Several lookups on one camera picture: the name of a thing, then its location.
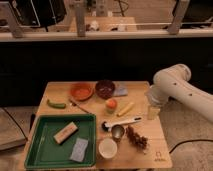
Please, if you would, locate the white handled dish brush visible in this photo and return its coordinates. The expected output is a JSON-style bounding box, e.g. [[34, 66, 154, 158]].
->
[[101, 117, 142, 132]]

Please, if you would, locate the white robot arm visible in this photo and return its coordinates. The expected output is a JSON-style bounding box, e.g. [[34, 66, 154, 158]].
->
[[146, 64, 213, 123]]

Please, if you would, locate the black cable on floor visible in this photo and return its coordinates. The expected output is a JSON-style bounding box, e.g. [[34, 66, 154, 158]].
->
[[169, 138, 213, 155]]

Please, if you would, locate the orange red bowl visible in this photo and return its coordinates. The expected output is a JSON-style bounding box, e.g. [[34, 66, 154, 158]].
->
[[70, 83, 93, 101]]

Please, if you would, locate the dark maroon bowl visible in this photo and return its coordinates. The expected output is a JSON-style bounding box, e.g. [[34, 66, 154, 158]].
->
[[95, 80, 115, 99]]

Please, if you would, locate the orange peach fruit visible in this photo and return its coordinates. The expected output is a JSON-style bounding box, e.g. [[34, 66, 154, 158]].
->
[[105, 98, 117, 111]]

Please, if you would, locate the green cucumber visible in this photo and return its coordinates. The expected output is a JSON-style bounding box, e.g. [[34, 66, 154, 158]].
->
[[46, 99, 66, 109]]

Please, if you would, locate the blue grey sponge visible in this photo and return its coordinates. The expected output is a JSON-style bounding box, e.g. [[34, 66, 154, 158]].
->
[[114, 85, 128, 97]]

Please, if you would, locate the yellow banana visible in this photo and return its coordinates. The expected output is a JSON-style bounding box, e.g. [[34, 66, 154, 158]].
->
[[117, 102, 134, 117]]

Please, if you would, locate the metal fork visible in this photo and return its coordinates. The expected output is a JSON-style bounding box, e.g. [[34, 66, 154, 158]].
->
[[69, 99, 90, 114]]

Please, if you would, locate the wooden block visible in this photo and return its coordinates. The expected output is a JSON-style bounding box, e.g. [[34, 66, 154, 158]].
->
[[54, 122, 78, 144]]

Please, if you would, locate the white cup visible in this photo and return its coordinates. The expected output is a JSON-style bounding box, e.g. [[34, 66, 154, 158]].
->
[[98, 138, 117, 159]]

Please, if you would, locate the small metal cup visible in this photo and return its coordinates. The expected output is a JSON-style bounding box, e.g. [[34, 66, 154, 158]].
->
[[111, 125, 125, 142]]

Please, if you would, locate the blue grey cloth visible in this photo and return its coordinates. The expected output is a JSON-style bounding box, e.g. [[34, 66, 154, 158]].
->
[[70, 138, 89, 162]]

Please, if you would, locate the grey board at left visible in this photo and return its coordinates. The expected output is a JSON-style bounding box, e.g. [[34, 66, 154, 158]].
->
[[0, 108, 28, 151]]

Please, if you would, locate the green plastic tray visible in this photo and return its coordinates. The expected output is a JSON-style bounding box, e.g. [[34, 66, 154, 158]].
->
[[24, 114, 96, 170]]

